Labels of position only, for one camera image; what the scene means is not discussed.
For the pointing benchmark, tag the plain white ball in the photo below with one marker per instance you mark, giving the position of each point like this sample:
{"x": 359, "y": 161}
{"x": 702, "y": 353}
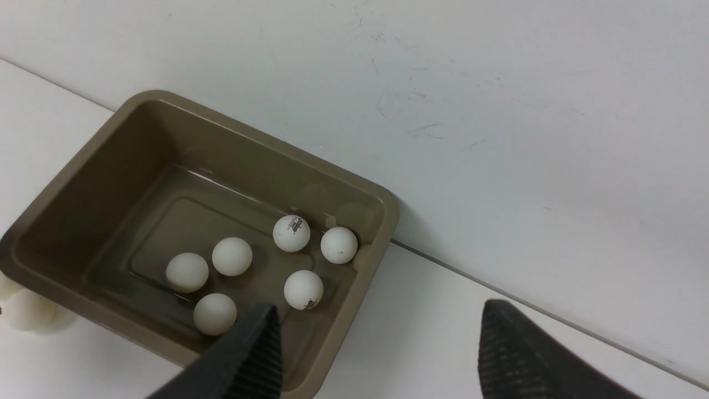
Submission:
{"x": 303, "y": 290}

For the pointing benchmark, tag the taupe plastic bin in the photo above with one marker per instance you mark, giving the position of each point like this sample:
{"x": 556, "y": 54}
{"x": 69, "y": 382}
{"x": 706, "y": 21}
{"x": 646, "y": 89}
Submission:
{"x": 166, "y": 175}

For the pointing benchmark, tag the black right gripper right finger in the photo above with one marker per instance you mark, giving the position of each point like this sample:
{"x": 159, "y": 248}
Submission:
{"x": 518, "y": 359}

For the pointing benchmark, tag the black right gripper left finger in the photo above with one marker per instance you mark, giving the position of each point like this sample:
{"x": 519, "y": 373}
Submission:
{"x": 246, "y": 362}

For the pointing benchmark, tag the white ball with logo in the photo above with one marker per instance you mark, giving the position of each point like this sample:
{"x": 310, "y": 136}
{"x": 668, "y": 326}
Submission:
{"x": 291, "y": 233}
{"x": 215, "y": 314}

